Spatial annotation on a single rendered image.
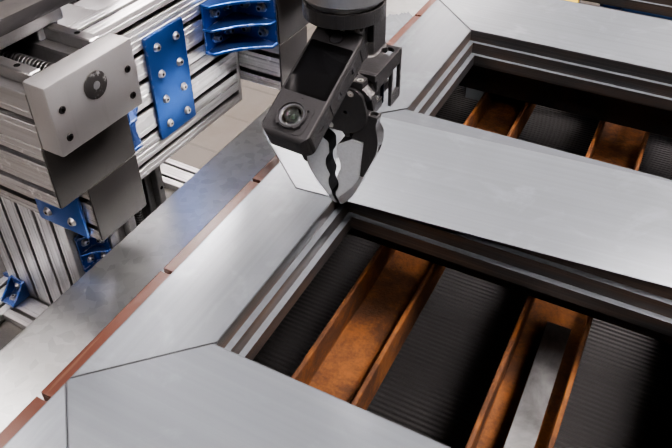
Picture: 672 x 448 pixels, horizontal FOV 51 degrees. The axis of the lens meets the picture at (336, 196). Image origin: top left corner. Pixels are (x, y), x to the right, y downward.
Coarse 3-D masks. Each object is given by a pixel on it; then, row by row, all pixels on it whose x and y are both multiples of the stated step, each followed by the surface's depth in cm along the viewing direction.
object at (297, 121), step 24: (312, 48) 60; (336, 48) 59; (360, 48) 59; (312, 72) 59; (336, 72) 58; (288, 96) 58; (312, 96) 58; (336, 96) 58; (264, 120) 58; (288, 120) 57; (312, 120) 57; (288, 144) 57; (312, 144) 57
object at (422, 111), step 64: (640, 0) 130; (448, 64) 107; (512, 64) 112; (576, 64) 108; (448, 128) 91; (320, 256) 78; (448, 256) 79; (512, 256) 76; (256, 320) 69; (640, 320) 72
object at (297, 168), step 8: (280, 152) 87; (288, 152) 87; (280, 160) 86; (288, 160) 86; (296, 160) 86; (304, 160) 86; (288, 168) 84; (296, 168) 84; (304, 168) 84; (296, 176) 83; (304, 176) 83; (296, 184) 82
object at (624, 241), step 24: (624, 192) 81; (648, 192) 81; (600, 216) 78; (624, 216) 78; (648, 216) 78; (600, 240) 75; (624, 240) 75; (648, 240) 75; (600, 264) 72; (624, 264) 72; (648, 264) 72
